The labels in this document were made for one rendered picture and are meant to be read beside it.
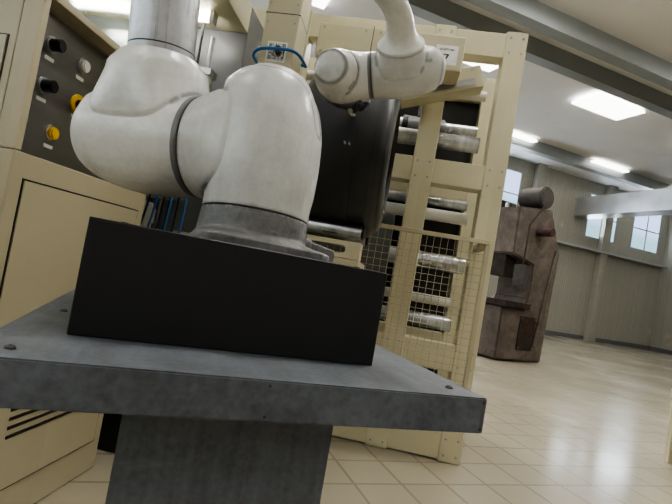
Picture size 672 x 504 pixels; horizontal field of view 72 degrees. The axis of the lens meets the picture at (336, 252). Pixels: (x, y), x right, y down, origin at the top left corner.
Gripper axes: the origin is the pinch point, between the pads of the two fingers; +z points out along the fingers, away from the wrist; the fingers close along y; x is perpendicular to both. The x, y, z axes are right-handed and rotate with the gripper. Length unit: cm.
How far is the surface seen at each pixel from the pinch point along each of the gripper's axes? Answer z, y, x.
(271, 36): 29, 38, -28
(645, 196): 1162, -625, -115
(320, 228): 11.8, 6.1, 37.7
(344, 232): 11.8, -2.1, 37.7
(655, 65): 643, -358, -253
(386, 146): 5.8, -11.6, 8.8
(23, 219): -48, 64, 43
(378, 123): 3.9, -8.1, 2.5
